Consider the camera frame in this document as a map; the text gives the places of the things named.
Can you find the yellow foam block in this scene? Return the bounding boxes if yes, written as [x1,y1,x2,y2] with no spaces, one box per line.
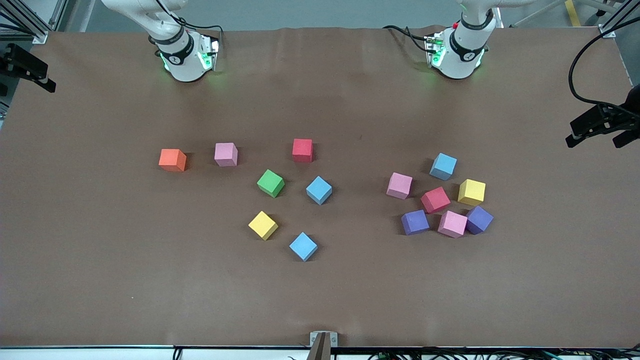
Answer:
[458,179,486,206]
[248,210,279,241]

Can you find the blue foam block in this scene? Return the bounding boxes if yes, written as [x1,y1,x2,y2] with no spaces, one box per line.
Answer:
[306,176,333,206]
[429,152,458,181]
[289,232,319,262]

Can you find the pink foam block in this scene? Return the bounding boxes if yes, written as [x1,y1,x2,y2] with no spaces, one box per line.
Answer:
[214,142,239,167]
[437,210,468,239]
[386,172,414,200]

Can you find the purple foam block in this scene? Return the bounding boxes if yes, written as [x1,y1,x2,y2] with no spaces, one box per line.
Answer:
[466,205,495,235]
[401,209,431,236]

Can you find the green foam block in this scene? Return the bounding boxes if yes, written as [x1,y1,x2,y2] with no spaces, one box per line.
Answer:
[256,169,286,198]

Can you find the red foam block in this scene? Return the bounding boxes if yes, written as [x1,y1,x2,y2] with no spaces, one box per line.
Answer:
[420,186,452,214]
[292,138,314,163]

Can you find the orange foam block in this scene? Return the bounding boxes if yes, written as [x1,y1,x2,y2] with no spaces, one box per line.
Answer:
[158,148,188,173]

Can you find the brown table cover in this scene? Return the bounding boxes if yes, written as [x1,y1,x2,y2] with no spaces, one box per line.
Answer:
[0,25,640,348]

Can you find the aluminium frame post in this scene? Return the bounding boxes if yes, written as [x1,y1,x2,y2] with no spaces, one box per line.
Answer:
[597,0,640,40]
[0,0,68,45]

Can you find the black right arm base cable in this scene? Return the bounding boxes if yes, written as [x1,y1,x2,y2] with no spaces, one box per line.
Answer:
[155,0,224,71]

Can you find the black arm base cable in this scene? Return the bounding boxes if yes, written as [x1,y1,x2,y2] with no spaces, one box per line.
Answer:
[155,0,224,71]
[382,25,436,53]

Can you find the black left arm base cable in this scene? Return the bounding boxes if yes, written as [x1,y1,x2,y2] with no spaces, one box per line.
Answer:
[382,25,436,53]

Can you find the white table edge rail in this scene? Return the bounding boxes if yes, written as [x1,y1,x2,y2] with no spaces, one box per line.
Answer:
[0,346,311,360]

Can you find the metal table edge bracket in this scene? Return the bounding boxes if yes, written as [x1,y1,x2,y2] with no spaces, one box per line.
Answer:
[309,331,339,360]

